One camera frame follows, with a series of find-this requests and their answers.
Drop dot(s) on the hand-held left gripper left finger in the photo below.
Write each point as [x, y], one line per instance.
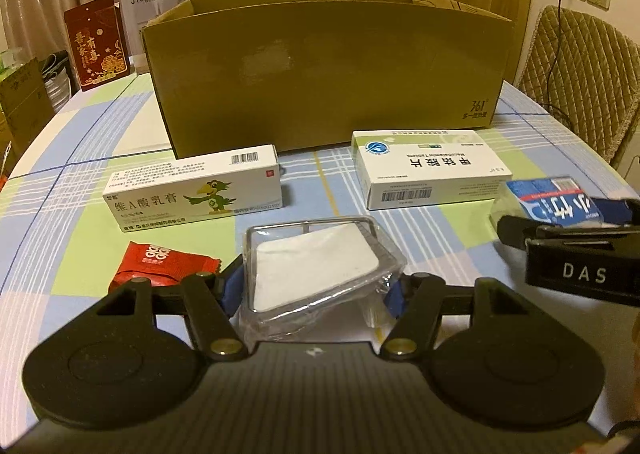
[231, 284]

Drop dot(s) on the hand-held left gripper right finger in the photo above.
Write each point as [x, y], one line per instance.
[395, 296]

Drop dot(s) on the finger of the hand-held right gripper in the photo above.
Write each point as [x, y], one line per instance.
[515, 229]
[620, 211]

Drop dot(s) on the clear floss box blue label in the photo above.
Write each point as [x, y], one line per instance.
[550, 199]

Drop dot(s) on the clear packet with white pad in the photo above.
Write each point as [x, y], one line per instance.
[315, 264]

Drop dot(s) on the white ointment box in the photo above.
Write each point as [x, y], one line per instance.
[195, 189]

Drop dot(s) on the brown cardboard box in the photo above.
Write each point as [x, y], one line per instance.
[325, 69]

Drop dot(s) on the desktop with checked cloth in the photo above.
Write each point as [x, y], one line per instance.
[75, 159]

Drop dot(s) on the red candy packet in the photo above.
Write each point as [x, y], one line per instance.
[160, 264]

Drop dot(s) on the white medicine box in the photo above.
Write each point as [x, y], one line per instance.
[425, 169]

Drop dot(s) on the quilted chair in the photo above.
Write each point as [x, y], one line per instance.
[580, 79]

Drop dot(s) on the striped bag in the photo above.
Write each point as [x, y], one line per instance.
[57, 82]

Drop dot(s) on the red gift box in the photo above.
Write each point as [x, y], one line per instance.
[97, 44]

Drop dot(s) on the brown carton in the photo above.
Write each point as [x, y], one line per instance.
[22, 99]

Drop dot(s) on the white humidifier box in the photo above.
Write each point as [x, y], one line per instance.
[155, 4]

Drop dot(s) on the green tissue packs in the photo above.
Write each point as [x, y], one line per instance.
[10, 62]

